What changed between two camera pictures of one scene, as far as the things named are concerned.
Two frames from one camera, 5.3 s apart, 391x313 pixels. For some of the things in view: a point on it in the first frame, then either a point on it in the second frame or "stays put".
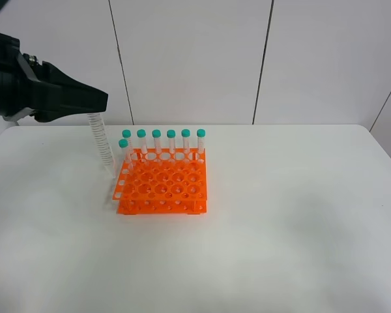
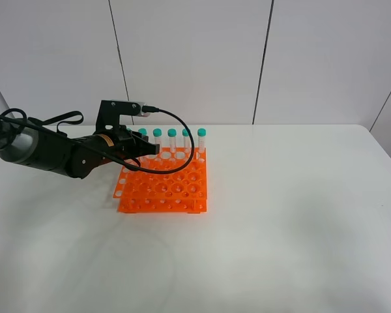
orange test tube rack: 163,181 stays put
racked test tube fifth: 186,134 stays put
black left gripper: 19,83 → 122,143
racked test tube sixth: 201,134 stays put
